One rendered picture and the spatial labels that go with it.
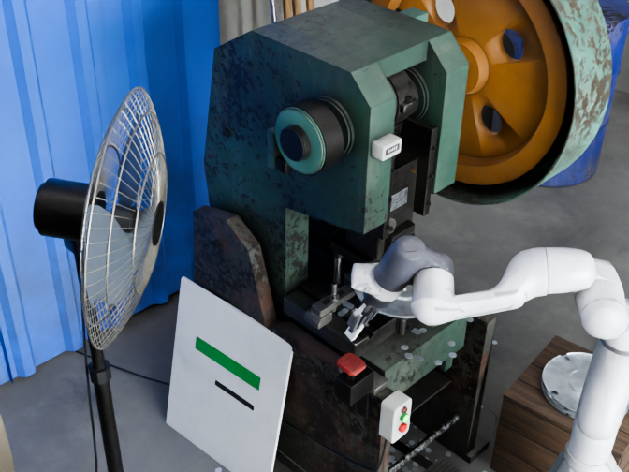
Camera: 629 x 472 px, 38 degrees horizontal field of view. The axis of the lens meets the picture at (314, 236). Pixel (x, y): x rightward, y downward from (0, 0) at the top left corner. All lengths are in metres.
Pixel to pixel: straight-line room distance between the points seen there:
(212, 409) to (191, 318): 0.32
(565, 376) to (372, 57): 1.32
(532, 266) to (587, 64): 0.62
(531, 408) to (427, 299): 1.01
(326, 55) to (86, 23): 1.06
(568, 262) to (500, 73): 0.74
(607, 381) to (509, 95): 0.85
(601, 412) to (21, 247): 2.02
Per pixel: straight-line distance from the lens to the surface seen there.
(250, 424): 3.02
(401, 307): 2.60
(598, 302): 2.14
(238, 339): 2.92
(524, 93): 2.63
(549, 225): 4.50
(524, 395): 3.03
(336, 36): 2.42
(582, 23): 2.48
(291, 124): 2.25
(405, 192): 2.55
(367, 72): 2.25
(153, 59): 3.36
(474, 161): 2.79
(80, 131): 3.27
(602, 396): 2.34
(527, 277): 2.10
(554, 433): 3.01
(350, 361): 2.45
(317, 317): 2.63
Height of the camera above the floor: 2.41
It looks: 35 degrees down
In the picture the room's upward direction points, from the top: 1 degrees clockwise
